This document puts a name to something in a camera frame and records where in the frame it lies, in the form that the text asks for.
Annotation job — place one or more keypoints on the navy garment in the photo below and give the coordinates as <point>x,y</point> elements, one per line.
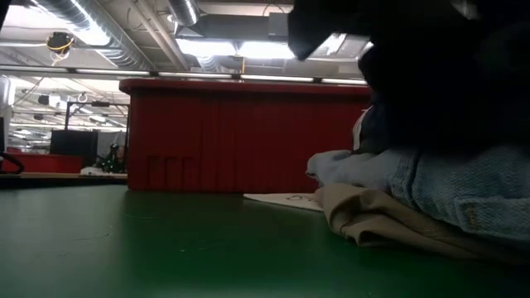
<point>447,95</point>

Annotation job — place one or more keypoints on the beige garment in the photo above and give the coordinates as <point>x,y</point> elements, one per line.
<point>372,215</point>

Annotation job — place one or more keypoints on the light blue jeans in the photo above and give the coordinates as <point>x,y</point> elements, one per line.
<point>468,186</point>

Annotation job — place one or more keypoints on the red plastic laundry bin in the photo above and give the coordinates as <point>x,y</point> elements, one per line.
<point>227,136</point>

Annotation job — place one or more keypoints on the ceiling light strip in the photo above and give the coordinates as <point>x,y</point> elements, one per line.
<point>194,75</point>

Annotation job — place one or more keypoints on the white printed tote bag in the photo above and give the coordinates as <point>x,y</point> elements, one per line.
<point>281,199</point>

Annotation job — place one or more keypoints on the black monitor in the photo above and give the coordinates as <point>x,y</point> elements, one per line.
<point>72,142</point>

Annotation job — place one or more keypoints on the red low partition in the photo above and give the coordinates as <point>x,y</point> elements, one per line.
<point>41,163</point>

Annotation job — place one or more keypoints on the silver ventilation duct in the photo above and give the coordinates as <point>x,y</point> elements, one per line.
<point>184,10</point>

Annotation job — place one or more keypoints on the black ceiling camera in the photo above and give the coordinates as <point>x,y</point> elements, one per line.
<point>59,41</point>

